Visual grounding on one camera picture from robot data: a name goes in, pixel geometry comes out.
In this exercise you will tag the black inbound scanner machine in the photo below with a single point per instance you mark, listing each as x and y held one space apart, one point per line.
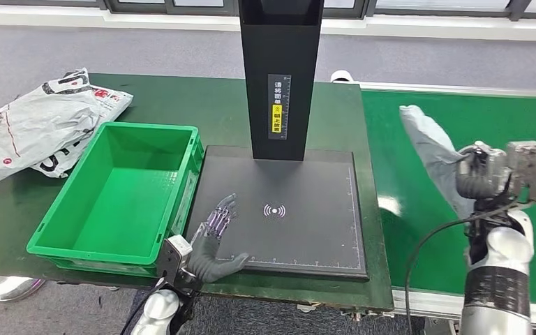
282 185

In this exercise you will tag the dark green table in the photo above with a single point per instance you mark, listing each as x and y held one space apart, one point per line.
203 106

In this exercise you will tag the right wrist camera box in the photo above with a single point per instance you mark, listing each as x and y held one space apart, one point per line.
529 168

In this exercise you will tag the crumpled white bag black print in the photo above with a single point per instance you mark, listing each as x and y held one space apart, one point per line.
37 125

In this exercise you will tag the green plastic crate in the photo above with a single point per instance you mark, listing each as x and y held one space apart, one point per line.
124 203

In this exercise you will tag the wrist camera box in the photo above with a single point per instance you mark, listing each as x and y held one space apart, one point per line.
529 168
173 259

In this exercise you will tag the chrome round base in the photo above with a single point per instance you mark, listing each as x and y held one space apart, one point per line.
6 286

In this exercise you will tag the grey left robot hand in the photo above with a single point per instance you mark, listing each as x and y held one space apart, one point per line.
205 263

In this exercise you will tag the plain grey parcel bag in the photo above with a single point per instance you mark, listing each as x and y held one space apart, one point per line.
430 148

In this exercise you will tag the green conveyor belt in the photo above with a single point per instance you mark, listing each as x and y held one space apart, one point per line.
434 259

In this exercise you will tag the white round roller cap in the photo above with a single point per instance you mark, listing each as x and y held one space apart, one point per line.
342 75

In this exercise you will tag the white bag red label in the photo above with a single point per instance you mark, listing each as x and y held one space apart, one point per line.
113 98

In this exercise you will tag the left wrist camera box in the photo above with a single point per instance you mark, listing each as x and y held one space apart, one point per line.
173 259

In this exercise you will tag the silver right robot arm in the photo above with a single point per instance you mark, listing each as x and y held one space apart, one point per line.
499 277

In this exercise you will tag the yellow black scanner label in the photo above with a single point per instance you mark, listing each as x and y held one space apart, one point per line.
278 107

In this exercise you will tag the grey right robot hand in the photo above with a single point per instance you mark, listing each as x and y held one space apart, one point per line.
485 171

